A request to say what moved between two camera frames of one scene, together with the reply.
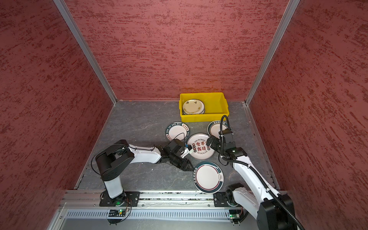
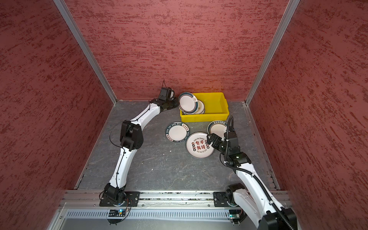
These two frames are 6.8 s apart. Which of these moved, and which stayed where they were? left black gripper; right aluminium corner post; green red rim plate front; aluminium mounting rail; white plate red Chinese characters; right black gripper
Moved: green red rim plate front; left black gripper
Stayed: white plate red Chinese characters; right black gripper; aluminium mounting rail; right aluminium corner post
